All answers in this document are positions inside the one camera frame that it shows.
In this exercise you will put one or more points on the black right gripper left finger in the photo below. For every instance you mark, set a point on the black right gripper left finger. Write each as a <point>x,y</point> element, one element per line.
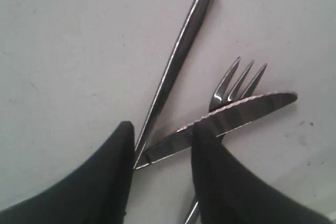
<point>95,192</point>

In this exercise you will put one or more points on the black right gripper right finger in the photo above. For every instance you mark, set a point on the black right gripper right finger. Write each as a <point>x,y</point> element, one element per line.
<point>227,192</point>

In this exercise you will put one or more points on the steel table knife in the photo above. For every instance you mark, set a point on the steel table knife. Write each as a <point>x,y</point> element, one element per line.
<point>221,121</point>

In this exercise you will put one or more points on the steel fork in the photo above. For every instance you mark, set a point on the steel fork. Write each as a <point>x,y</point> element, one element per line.
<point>222,97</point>

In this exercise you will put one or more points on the steel spoon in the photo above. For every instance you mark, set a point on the steel spoon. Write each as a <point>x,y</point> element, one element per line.
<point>190,28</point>

